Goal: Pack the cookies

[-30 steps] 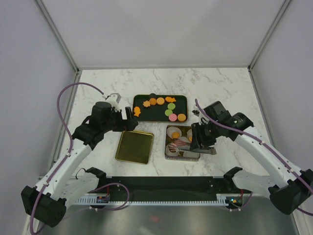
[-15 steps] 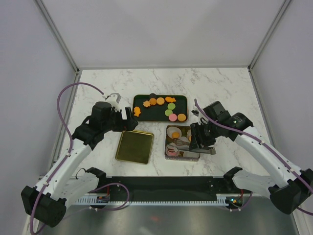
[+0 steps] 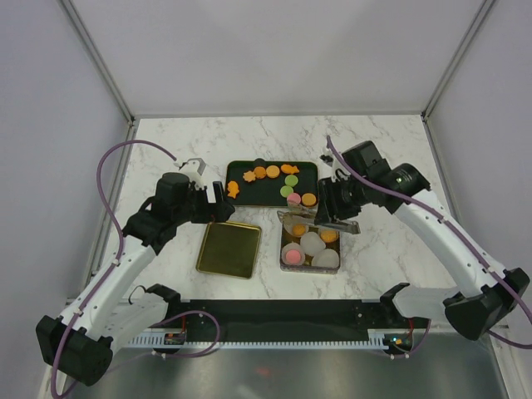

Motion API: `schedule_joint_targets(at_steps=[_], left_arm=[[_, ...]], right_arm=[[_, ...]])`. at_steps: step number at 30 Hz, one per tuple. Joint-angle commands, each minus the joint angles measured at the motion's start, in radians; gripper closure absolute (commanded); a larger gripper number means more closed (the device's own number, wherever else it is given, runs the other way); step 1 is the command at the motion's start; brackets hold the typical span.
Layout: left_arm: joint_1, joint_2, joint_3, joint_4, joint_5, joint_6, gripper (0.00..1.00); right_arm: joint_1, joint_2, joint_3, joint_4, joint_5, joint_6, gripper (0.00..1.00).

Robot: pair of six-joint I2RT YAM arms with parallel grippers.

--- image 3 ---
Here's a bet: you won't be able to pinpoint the white paper cup bottom-right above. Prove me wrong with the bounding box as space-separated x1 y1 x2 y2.
311 249 340 268

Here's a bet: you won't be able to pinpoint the green macaron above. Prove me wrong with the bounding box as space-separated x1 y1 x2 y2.
284 175 298 187
279 185 293 198

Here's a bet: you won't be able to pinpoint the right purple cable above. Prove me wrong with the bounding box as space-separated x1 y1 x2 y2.
326 135 532 362

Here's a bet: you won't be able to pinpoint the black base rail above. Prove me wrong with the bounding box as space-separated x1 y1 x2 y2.
166 299 427 343

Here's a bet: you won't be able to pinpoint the gold cookie tin box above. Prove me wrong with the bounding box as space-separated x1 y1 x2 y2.
279 221 341 274

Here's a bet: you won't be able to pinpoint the orange fish cookie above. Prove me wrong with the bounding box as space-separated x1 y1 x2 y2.
280 164 299 175
227 180 240 199

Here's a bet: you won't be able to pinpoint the white paper cup centre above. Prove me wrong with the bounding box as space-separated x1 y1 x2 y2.
300 232 326 257

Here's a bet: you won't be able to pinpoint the aluminium frame post left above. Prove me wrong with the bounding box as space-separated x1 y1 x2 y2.
57 0 138 128

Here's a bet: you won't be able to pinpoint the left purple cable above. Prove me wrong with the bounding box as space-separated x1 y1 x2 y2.
47 140 220 399

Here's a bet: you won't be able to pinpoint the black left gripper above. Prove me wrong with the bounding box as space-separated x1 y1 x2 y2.
173 182 234 226

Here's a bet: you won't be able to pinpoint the green macaron lower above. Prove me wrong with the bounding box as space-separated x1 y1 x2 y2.
279 185 293 198

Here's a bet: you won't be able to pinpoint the metal serving tongs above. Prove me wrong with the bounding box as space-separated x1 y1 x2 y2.
277 203 361 234

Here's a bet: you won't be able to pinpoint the green macaron upper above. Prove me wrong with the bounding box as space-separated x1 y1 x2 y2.
284 175 298 187

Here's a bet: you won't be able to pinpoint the pink cookie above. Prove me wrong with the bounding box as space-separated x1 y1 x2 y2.
287 192 302 206
285 249 302 264

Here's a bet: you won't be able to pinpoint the orange fish cookie upper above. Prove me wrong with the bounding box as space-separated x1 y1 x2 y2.
280 164 299 175

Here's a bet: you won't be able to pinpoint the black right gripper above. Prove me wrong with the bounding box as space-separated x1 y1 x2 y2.
313 175 371 226

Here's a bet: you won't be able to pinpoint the white paper cup bottom-left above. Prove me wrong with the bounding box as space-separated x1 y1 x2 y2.
281 243 305 266

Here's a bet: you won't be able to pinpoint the aluminium frame post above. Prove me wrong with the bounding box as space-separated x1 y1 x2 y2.
57 0 138 128
420 0 500 121

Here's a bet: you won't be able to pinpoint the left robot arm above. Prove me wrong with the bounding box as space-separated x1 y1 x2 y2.
36 172 234 387

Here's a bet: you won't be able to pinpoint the orange swirl cookie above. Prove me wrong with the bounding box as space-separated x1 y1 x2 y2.
292 224 307 237

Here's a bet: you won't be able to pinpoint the chocolate chip cookie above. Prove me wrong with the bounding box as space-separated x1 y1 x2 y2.
254 166 267 179

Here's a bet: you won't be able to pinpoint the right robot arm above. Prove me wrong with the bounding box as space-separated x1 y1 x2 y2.
314 140 531 341

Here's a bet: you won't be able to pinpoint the gold tin lid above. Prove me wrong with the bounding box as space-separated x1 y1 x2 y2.
195 222 262 279

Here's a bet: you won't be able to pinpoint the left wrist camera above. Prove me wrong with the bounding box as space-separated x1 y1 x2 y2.
178 158 206 188

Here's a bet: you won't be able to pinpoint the purple cable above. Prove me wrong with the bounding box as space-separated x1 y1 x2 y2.
47 140 220 399
326 135 532 362

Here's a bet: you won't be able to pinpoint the tan sandwich cookie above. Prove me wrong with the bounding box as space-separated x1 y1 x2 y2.
266 165 280 179
301 193 317 207
320 230 338 244

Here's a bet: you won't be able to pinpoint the orange fish cookie left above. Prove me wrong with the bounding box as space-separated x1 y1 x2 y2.
227 180 240 199

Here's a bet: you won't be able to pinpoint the orange flower cookie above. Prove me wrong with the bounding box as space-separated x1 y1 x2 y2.
243 170 256 183

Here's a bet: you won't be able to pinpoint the aluminium frame post right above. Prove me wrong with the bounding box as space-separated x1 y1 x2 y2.
420 0 500 121

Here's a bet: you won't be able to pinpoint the dark green serving tray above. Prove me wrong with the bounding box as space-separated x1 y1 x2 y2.
225 160 318 207

